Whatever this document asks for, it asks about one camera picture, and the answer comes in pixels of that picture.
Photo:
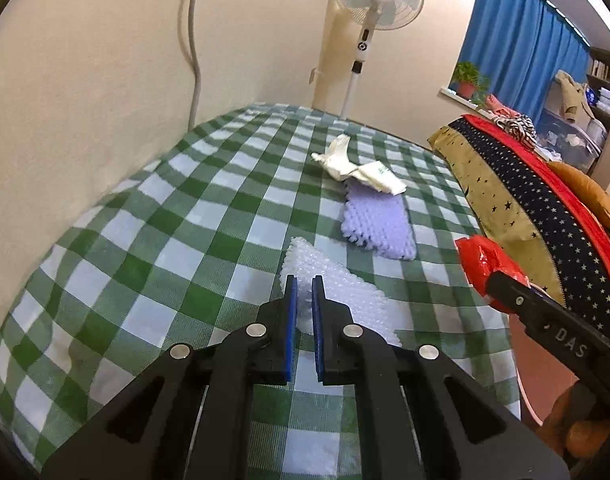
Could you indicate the potted green plant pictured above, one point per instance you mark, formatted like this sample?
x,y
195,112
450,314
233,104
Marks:
x,y
467,75

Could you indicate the striped clothing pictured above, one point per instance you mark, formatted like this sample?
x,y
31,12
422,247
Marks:
x,y
520,127

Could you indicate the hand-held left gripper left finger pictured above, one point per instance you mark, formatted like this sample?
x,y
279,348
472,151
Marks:
x,y
292,330

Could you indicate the person's right hand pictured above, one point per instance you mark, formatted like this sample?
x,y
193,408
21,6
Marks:
x,y
570,425

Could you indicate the purple foam sheet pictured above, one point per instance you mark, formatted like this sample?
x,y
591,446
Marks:
x,y
380,225

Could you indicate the pink clothing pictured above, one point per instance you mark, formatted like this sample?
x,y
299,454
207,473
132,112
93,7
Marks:
x,y
500,107

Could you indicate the white bubble wrap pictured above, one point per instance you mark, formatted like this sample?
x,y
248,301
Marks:
x,y
345,290

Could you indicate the white windowsill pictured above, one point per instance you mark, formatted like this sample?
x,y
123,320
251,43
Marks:
x,y
452,92

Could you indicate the beige jacket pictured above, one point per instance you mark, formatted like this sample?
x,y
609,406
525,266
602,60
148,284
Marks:
x,y
572,92

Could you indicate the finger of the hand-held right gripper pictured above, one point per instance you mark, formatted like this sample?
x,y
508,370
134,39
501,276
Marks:
x,y
535,317

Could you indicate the white crumpled plastic bag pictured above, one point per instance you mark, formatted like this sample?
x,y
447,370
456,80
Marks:
x,y
370,175

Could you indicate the red plastic bag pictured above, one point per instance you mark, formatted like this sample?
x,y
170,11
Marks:
x,y
477,260

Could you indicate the blue curtain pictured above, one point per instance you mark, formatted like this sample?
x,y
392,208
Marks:
x,y
515,35

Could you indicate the orange pillow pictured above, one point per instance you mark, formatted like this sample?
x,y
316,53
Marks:
x,y
585,190

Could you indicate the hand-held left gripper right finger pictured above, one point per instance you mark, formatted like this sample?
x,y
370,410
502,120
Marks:
x,y
319,330

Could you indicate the white wall socket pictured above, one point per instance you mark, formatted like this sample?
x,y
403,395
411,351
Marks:
x,y
313,76

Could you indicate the star patterned blanket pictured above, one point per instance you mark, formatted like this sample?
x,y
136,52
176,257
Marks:
x,y
510,185

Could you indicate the green checkered tablecloth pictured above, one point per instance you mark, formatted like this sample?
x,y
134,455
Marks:
x,y
185,260

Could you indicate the red blanket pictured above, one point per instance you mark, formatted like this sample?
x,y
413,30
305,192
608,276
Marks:
x,y
477,121

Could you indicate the clear plastic storage box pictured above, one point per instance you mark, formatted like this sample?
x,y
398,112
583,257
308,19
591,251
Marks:
x,y
570,140

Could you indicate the dark bookshelf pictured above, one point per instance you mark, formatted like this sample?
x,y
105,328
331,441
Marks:
x,y
605,80

